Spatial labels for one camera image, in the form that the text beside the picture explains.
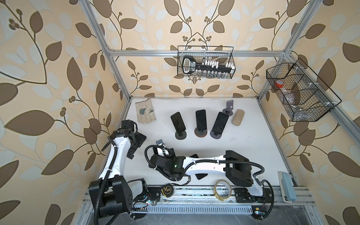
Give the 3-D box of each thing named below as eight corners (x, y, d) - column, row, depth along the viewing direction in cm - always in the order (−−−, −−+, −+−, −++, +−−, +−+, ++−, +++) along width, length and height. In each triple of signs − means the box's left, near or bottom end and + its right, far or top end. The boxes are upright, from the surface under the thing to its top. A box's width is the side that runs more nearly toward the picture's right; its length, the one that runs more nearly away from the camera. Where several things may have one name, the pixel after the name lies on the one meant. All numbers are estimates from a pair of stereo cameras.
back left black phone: (178, 137, 98) (176, 124, 85) (171, 129, 102) (170, 116, 89) (185, 132, 101) (185, 118, 88) (179, 125, 105) (178, 111, 92)
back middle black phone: (196, 134, 100) (198, 120, 86) (194, 125, 105) (195, 110, 92) (205, 133, 101) (208, 118, 87) (202, 123, 106) (205, 109, 92)
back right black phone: (210, 134, 100) (213, 122, 88) (215, 123, 106) (219, 111, 94) (219, 139, 98) (224, 127, 86) (224, 127, 104) (229, 114, 92)
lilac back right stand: (209, 137, 99) (210, 133, 94) (209, 134, 100) (211, 130, 96) (219, 139, 98) (221, 135, 93) (220, 136, 99) (221, 132, 95)
